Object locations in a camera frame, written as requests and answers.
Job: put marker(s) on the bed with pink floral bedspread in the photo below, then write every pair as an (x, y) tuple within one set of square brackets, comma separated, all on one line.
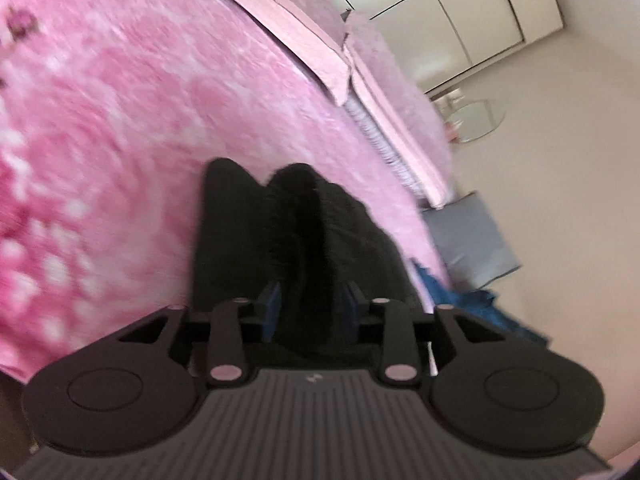
[(150, 135)]

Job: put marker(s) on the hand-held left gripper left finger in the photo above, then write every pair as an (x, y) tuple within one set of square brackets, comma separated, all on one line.
[(271, 312)]

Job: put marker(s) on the pink pillow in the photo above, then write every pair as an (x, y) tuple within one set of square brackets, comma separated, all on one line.
[(400, 110), (295, 15)]

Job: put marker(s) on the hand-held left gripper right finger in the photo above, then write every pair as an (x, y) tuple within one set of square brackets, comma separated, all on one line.
[(350, 312)]

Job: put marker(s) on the grey cushion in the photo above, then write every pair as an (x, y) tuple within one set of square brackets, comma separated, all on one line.
[(475, 240)]

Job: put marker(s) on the black pants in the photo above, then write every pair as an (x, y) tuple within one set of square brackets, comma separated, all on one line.
[(320, 235)]

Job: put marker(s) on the blue garment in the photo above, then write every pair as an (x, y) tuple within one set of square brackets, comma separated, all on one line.
[(465, 310)]

